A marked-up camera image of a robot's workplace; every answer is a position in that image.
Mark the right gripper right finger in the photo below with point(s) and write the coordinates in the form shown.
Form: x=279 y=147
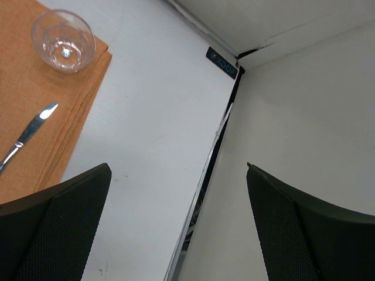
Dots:
x=305 y=238

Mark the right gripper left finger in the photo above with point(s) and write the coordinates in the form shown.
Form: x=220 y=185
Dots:
x=48 y=235

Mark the silver table knife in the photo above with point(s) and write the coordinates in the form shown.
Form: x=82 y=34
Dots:
x=30 y=130

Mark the orange cloth napkin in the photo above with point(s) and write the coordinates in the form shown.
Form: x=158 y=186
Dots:
x=27 y=86

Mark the clear drinking glass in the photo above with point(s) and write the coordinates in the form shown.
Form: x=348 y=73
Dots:
x=63 y=40

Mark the black logo label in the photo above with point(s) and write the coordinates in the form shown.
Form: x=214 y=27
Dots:
x=221 y=63

